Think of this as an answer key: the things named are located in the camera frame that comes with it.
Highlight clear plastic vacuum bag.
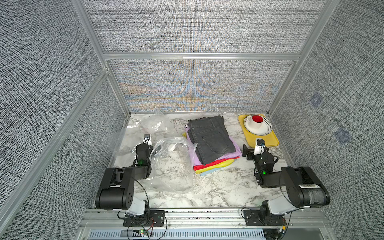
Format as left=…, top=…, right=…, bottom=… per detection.
left=112, top=112, right=196, bottom=194

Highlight yellow garment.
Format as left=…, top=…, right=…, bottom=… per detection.
left=194, top=159, right=236, bottom=174

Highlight purple garment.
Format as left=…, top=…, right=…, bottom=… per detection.
left=186, top=126, right=241, bottom=166

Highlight red striped waistband shorts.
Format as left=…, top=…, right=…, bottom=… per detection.
left=196, top=157, right=239, bottom=166

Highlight black garment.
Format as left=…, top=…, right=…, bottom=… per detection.
left=187, top=116, right=236, bottom=165

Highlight light blue trousers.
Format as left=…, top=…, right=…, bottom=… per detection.
left=199, top=167, right=226, bottom=176

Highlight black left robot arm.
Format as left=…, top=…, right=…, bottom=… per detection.
left=95, top=143, right=153, bottom=216

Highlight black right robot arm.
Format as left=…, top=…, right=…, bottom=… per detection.
left=243, top=140, right=331, bottom=226

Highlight white vacuum bag valve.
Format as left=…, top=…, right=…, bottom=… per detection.
left=168, top=143, right=176, bottom=152

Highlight yellow plastic tray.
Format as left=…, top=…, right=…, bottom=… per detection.
left=238, top=114, right=280, bottom=147

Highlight white patterned saucer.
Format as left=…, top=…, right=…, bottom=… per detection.
left=244, top=114, right=272, bottom=136

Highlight white cup red inside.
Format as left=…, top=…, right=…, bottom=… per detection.
left=245, top=115, right=264, bottom=129

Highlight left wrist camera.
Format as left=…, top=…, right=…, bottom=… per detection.
left=143, top=134, right=152, bottom=145

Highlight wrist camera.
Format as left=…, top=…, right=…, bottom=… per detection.
left=254, top=139, right=266, bottom=155
left=143, top=134, right=152, bottom=145

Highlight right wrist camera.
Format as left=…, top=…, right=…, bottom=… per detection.
left=254, top=139, right=266, bottom=155

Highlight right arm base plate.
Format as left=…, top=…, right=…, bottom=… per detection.
left=241, top=209, right=285, bottom=227

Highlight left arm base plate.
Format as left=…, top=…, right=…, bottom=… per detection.
left=123, top=210, right=166, bottom=227

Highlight aluminium front rail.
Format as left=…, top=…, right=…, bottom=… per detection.
left=79, top=208, right=331, bottom=230

